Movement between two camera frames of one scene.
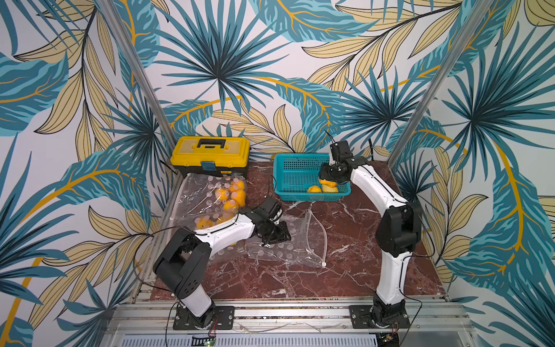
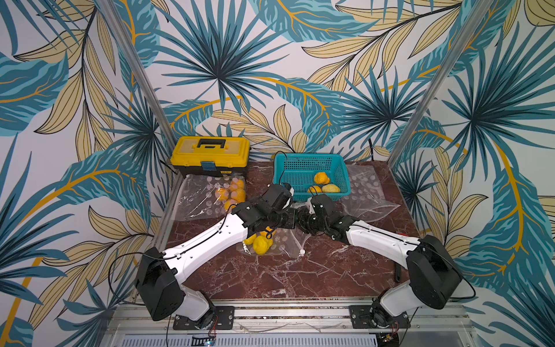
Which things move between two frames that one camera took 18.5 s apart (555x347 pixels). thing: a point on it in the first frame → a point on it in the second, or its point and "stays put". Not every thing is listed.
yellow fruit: (314, 189) stays put
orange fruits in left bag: (234, 196) stays put
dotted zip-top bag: (205, 213) → (288, 243)
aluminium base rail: (433, 322) stays put
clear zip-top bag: (307, 243) → (366, 201)
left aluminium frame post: (139, 70) stays put
